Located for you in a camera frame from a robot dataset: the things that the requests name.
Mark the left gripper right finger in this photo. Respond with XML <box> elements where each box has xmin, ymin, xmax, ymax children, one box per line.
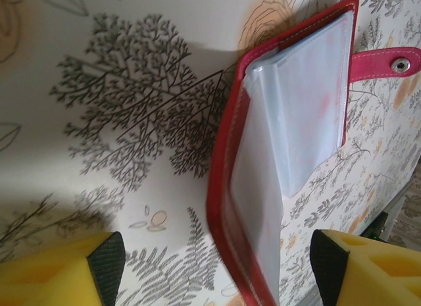
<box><xmin>310</xmin><ymin>228</ymin><xmax>421</xmax><ymax>306</ymax></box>

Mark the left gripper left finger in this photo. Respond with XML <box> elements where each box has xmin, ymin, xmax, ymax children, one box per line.
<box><xmin>0</xmin><ymin>231</ymin><xmax>126</xmax><ymax>306</ymax></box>

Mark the red leather card holder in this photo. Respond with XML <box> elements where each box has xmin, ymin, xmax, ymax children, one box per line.
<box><xmin>206</xmin><ymin>0</ymin><xmax>421</xmax><ymax>306</ymax></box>

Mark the floral table cover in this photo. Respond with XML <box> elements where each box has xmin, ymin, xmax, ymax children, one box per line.
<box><xmin>0</xmin><ymin>0</ymin><xmax>421</xmax><ymax>306</ymax></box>

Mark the aluminium side rail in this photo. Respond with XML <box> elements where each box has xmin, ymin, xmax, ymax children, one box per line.
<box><xmin>358</xmin><ymin>184</ymin><xmax>421</xmax><ymax>241</ymax></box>

